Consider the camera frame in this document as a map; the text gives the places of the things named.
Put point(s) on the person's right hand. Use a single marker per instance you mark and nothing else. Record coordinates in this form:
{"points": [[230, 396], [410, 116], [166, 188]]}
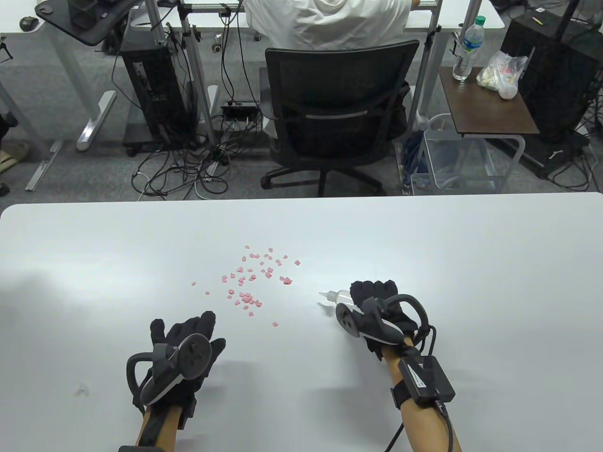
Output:
{"points": [[372, 289]]}

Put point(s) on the person's left hand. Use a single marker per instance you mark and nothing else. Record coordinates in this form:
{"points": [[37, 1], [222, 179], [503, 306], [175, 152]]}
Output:
{"points": [[183, 329]]}

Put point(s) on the clear conical bottle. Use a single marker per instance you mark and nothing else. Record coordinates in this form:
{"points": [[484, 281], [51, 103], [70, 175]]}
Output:
{"points": [[339, 296]]}

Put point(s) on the pile of pink paper scraps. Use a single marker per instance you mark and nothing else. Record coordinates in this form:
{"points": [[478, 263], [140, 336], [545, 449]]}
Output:
{"points": [[247, 299]]}

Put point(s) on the person's left forearm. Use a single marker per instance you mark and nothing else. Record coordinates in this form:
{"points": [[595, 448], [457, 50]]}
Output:
{"points": [[173, 426]]}

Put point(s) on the person's right forearm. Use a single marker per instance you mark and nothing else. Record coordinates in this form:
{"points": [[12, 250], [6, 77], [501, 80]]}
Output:
{"points": [[424, 423]]}

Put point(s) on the clear water bottle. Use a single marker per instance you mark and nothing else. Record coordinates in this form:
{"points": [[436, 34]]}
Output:
{"points": [[464, 61]]}

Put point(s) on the grey black hand controller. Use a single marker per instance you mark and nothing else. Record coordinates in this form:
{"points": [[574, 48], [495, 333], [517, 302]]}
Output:
{"points": [[377, 329], [195, 353]]}

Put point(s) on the clear plastic bin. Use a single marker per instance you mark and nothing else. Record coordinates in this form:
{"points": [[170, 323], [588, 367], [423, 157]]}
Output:
{"points": [[443, 160]]}

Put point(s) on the black mesh office chair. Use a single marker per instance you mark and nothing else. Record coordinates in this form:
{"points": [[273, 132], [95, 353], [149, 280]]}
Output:
{"points": [[339, 117]]}

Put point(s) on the brown side table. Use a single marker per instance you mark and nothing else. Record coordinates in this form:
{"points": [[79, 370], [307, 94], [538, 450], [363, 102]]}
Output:
{"points": [[490, 113]]}

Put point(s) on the black power strip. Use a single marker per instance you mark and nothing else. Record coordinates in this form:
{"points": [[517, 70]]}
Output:
{"points": [[240, 113]]}

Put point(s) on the tan slipper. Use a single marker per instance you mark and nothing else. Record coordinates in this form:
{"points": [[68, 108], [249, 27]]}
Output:
{"points": [[14, 157]]}

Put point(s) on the white plastic bag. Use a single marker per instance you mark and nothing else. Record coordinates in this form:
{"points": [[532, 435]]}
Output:
{"points": [[499, 75]]}

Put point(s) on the black perforated computer tower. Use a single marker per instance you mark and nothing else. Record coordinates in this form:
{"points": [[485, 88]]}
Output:
{"points": [[556, 70]]}

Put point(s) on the black computer mouse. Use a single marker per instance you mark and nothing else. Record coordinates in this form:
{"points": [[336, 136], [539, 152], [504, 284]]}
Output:
{"points": [[29, 23]]}

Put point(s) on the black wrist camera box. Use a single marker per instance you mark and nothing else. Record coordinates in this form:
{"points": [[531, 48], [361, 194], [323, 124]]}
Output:
{"points": [[136, 448], [426, 381]]}

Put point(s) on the aluminium frame post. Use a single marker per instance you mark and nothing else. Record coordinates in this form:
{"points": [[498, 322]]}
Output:
{"points": [[426, 66], [196, 70]]}

